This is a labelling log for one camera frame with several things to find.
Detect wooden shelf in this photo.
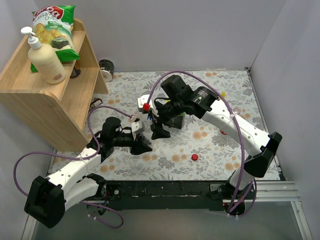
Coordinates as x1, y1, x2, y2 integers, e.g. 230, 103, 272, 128
0, 19, 108, 152

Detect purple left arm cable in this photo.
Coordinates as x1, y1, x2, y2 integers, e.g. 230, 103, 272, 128
13, 104, 137, 229

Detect red bottle cap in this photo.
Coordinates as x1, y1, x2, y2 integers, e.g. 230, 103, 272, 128
191, 154, 199, 161

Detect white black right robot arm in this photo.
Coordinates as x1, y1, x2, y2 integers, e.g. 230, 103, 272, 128
140, 74, 283, 199

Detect cassava chips bag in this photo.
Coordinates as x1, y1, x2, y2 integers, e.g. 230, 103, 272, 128
32, 5, 80, 63

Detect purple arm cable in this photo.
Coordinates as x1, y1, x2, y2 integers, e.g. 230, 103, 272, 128
147, 70, 258, 217
13, 104, 137, 229

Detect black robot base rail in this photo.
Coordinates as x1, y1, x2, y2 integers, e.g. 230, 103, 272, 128
77, 179, 258, 212

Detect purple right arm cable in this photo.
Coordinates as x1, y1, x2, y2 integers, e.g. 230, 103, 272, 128
147, 70, 258, 217

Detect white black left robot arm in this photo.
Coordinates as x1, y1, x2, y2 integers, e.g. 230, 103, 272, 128
24, 117, 152, 228

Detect cream lotion pump bottle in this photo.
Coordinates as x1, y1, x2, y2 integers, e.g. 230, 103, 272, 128
20, 26, 66, 85

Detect black tape roll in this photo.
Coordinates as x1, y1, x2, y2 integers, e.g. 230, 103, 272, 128
98, 59, 115, 82

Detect green Gillette razor box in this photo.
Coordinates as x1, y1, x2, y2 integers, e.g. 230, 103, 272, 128
167, 112, 186, 130

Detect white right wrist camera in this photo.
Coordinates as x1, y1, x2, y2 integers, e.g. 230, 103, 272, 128
137, 94, 159, 117

